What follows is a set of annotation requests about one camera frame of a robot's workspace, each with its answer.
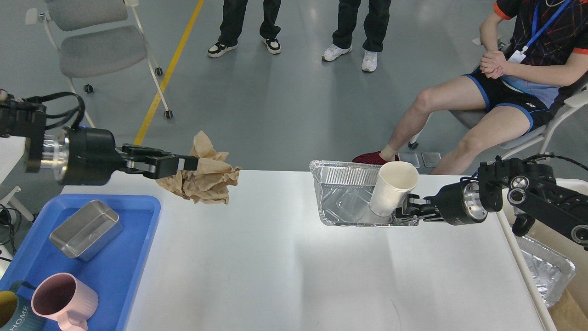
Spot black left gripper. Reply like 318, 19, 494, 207
44, 127, 199, 186

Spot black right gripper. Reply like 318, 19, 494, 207
396, 182, 488, 225

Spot white paper cup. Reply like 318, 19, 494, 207
369, 161, 418, 217

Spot brown paper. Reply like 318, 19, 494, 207
156, 131, 241, 205

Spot aluminium foil tray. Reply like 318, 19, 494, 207
309, 160, 418, 227

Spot small steel tray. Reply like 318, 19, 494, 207
50, 200, 123, 262

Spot pink ribbed mug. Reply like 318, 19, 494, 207
31, 273, 99, 331

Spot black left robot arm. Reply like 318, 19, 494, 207
0, 90, 199, 186

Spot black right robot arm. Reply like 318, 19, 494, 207
392, 154, 588, 249

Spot white chair under person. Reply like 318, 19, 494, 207
408, 37, 588, 157

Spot blue plastic tray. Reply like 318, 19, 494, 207
0, 194, 160, 331

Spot grey rolling chair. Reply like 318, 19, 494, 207
25, 0, 173, 119

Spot white side table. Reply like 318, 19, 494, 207
0, 136, 35, 221

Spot foil tray in bin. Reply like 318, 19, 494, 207
516, 235, 576, 308

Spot standing person black-white sneakers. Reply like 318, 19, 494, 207
207, 0, 283, 58

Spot standing person white sneakers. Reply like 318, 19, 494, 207
321, 0, 392, 73

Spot seated person in shorts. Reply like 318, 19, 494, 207
354, 0, 588, 175

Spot dark blue home mug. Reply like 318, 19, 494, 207
0, 281, 46, 331

